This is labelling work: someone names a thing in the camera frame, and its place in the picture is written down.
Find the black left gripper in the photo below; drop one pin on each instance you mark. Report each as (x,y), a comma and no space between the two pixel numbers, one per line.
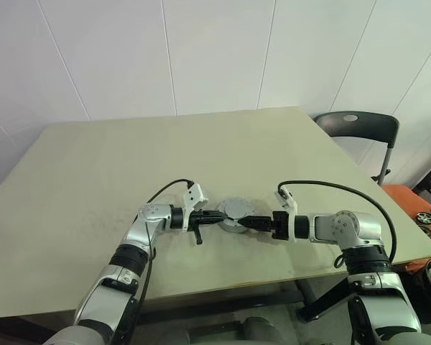
(197,221)

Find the black waste bin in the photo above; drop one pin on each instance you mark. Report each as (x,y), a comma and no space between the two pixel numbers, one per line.
(422,309)

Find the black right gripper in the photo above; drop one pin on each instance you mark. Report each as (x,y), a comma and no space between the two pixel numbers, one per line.
(280,226)

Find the black table frame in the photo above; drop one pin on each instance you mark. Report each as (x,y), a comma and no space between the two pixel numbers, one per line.
(323,303)

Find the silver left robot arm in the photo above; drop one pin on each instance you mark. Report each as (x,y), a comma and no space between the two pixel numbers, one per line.
(143,223)

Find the grey rounded shape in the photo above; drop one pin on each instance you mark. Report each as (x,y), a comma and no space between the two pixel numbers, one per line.
(262,332)

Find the orange tray with parts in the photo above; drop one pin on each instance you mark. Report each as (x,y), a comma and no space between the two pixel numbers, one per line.
(402,196)

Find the black folding chair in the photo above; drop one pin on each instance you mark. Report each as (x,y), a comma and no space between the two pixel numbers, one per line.
(373,124)

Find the round motor stator base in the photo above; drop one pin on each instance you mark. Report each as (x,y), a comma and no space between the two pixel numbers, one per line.
(237,208)

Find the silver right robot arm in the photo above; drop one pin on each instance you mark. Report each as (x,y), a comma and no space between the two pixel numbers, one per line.
(345,226)

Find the small wheel with silver spokes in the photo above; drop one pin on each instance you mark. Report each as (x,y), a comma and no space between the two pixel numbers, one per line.
(424,217)

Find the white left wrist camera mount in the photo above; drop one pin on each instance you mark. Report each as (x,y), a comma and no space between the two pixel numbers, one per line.
(192,196)

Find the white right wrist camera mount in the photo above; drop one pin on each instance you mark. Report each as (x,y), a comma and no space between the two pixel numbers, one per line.
(284,200)

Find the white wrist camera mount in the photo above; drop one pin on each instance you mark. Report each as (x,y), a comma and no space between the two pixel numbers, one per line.
(284,200)
(192,196)

